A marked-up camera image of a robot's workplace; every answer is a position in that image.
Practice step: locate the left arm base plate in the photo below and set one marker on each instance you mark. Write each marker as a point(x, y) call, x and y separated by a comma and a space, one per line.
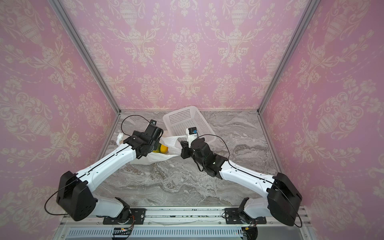
point(135, 216)

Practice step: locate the right aluminium corner post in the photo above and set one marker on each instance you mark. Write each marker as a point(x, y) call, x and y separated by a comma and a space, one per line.
point(293, 43)

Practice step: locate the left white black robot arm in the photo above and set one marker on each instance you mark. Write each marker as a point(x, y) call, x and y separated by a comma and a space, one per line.
point(75, 194)

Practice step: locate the white plastic mesh basket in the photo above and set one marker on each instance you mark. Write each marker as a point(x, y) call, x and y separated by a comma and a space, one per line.
point(177, 122)

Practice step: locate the left aluminium corner post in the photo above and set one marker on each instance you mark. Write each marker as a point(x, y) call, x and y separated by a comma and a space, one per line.
point(73, 33)

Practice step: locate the yellow lemon fruit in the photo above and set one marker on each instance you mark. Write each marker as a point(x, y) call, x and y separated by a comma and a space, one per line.
point(161, 149)

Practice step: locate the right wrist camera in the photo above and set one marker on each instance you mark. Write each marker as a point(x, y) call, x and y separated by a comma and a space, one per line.
point(192, 134)

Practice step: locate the aluminium front rail frame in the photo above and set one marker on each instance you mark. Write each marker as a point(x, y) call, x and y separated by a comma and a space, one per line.
point(185, 223)

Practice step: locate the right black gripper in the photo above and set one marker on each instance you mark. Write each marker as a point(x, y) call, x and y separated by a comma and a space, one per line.
point(186, 149)

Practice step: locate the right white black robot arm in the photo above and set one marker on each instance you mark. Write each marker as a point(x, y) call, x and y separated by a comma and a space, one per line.
point(280, 198)

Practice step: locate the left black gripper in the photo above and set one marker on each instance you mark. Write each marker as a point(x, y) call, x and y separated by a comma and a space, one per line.
point(137, 135)

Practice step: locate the aluminium corner post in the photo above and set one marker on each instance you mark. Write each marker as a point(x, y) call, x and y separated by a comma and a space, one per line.
point(73, 33)
point(293, 43)

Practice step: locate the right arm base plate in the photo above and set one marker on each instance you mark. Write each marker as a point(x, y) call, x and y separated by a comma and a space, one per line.
point(235, 216)

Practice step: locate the white plastic bag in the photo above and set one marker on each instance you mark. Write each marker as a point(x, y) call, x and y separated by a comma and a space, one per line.
point(169, 147)

